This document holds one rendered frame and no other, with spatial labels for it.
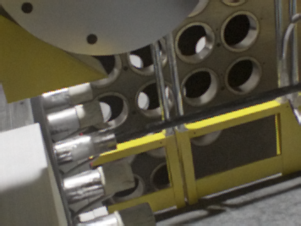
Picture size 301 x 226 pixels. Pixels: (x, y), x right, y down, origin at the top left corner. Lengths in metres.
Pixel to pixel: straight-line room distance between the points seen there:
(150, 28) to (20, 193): 0.20
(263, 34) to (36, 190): 2.74
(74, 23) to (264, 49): 2.79
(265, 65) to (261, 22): 0.28
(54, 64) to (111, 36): 0.06
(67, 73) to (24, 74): 0.04
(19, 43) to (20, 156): 0.15
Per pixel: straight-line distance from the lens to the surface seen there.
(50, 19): 0.45
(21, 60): 0.47
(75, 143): 1.26
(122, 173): 1.11
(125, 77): 2.93
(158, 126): 1.29
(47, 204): 0.48
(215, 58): 3.08
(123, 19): 0.46
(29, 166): 0.55
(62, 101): 1.57
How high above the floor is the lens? 1.49
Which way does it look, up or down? 28 degrees down
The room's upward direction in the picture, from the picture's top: 10 degrees counter-clockwise
